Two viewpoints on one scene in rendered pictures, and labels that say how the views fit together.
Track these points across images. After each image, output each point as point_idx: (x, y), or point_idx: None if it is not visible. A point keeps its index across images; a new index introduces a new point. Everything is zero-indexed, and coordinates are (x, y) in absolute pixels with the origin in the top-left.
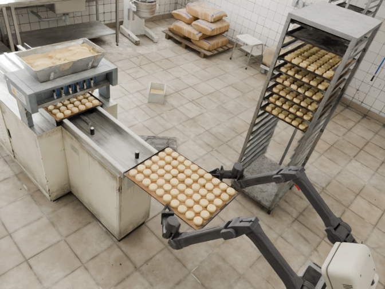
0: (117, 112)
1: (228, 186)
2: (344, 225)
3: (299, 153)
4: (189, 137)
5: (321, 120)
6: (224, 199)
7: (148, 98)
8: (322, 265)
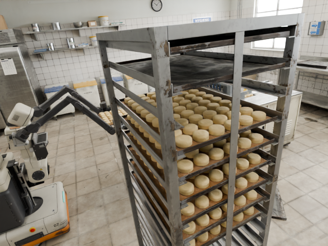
0: (317, 178)
1: (112, 124)
2: (32, 123)
3: (129, 198)
4: (293, 236)
5: (168, 243)
6: (104, 119)
7: None
8: (33, 109)
